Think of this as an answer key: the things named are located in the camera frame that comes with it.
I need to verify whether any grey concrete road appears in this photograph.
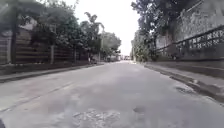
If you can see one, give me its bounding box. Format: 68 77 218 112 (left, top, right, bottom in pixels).
0 60 224 128

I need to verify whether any slatted fence with posts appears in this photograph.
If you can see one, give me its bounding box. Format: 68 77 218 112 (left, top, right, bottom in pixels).
0 28 91 66

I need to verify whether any concrete sidewalk strip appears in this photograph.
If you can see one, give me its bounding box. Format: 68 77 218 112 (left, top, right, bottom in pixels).
141 59 224 103

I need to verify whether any raised concrete kerb strip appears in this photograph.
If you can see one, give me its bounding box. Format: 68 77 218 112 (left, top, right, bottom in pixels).
0 61 104 84

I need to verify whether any row of trees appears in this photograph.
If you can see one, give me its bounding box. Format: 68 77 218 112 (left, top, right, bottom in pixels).
0 0 123 64

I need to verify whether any grey wall with patterned band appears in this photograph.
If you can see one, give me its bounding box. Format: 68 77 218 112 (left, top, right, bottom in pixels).
154 0 224 63

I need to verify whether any large dark tree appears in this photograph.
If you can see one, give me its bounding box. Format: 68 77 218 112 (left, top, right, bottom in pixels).
130 0 201 61

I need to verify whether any green bush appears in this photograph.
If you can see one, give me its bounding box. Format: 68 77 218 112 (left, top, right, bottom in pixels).
130 31 153 64

